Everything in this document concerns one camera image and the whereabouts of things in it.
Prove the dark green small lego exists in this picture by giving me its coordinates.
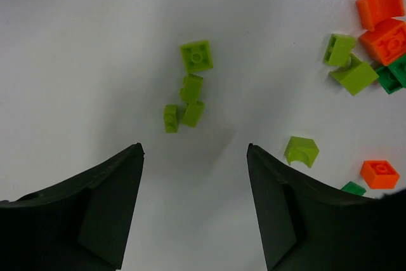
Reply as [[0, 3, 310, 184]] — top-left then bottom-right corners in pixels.
[[341, 182, 366, 196]]

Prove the orange studded lego brick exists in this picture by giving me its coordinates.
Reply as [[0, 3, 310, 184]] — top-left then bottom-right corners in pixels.
[[359, 18, 405, 65]]

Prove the orange square lego brick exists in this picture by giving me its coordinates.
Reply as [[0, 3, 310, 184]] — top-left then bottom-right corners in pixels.
[[360, 161, 400, 190]]

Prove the lime flat lego plate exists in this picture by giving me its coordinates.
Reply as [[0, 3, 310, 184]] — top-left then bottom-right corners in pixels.
[[180, 40, 213, 74]]

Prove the lime arch upper right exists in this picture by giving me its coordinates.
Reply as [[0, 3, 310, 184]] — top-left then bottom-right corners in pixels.
[[330, 53, 379, 96]]

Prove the lime arch lego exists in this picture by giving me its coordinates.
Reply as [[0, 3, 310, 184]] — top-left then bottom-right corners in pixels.
[[284, 136, 320, 168]]

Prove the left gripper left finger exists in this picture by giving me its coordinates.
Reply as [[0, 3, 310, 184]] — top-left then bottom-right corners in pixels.
[[1, 144, 144, 270]]

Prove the orange slope lego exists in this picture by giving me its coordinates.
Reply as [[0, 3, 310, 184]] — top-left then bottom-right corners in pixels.
[[355, 0, 405, 31]]

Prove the lime narrow lego brick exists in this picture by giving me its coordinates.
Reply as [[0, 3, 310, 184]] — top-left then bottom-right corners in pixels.
[[164, 104, 178, 133]]

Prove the lime slope lego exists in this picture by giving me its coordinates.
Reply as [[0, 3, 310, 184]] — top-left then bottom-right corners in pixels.
[[180, 74, 204, 103]]

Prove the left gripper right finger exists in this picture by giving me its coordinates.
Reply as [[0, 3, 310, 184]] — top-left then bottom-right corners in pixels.
[[247, 144, 405, 270]]

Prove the lime lego brick pair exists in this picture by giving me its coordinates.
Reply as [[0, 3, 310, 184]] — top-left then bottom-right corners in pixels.
[[181, 101, 205, 128]]

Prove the lime brick upper right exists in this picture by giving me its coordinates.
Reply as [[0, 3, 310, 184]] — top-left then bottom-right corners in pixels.
[[324, 34, 357, 67]]

